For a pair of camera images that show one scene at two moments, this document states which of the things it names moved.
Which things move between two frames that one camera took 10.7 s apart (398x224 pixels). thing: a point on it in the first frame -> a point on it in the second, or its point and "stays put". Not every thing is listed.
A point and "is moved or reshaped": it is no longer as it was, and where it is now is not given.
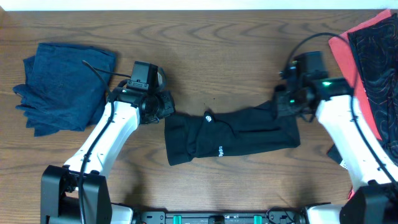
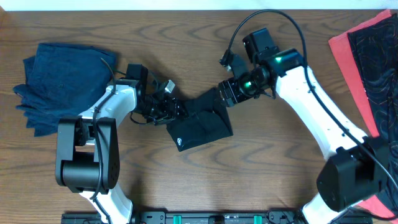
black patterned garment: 375,46 stays put
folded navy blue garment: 60,92 stays put
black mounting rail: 273,217 stays put
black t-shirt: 209,135 is moved or reshaped
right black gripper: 282,111 -> 230,89
